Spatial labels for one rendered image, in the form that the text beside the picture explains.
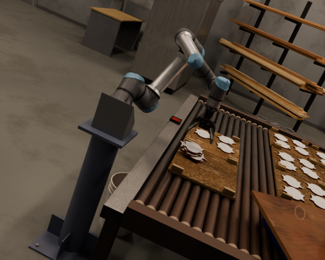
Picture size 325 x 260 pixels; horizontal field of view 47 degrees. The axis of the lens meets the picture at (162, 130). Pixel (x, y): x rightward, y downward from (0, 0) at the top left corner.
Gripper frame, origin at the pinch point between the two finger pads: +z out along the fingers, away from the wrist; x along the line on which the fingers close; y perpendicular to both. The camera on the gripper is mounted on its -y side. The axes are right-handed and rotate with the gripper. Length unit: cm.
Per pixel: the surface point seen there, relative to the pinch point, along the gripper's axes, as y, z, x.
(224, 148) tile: -30.4, 9.7, 16.9
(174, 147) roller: -4.9, 12.2, -10.3
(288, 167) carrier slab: -46, 10, 60
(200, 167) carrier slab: 10.0, 10.6, 7.3
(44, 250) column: 13, 103, -59
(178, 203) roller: 49, 12, 4
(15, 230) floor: 8, 104, -82
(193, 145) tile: -1.9, 5.5, -0.8
